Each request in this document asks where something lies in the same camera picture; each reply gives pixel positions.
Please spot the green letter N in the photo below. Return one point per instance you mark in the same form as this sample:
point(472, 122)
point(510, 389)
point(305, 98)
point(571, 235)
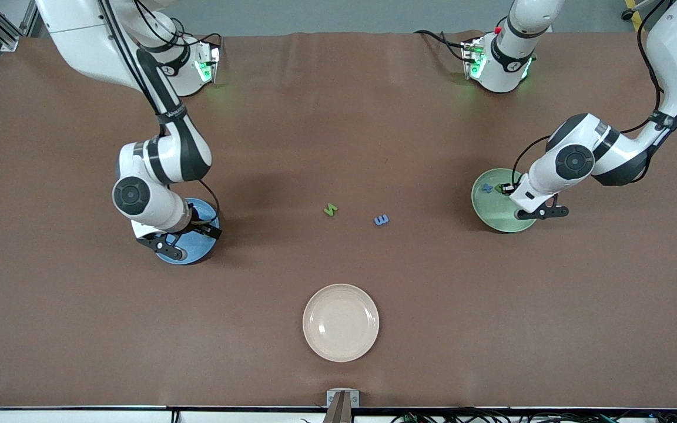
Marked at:
point(331, 210)

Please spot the blue plate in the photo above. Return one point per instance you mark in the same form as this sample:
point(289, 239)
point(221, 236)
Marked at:
point(200, 252)

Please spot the black caster wheel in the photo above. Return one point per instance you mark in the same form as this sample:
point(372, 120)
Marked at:
point(627, 14)

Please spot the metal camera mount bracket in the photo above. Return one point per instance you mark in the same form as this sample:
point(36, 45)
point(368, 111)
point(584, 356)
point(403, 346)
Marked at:
point(342, 405)

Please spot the beige plate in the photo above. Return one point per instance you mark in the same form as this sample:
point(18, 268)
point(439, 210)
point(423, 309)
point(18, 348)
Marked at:
point(341, 323)

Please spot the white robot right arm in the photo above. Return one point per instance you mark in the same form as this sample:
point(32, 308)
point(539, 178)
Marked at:
point(74, 29)

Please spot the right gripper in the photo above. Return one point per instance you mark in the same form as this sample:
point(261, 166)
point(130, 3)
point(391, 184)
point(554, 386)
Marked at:
point(201, 227)

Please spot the blue letter e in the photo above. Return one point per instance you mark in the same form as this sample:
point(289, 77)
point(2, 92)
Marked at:
point(381, 220)

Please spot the green plate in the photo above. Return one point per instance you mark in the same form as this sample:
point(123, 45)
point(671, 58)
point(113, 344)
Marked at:
point(494, 214)

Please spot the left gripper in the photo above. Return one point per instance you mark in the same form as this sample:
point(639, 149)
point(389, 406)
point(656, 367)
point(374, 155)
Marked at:
point(513, 188)

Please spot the brown table mat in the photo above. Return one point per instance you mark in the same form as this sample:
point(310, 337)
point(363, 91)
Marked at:
point(80, 323)

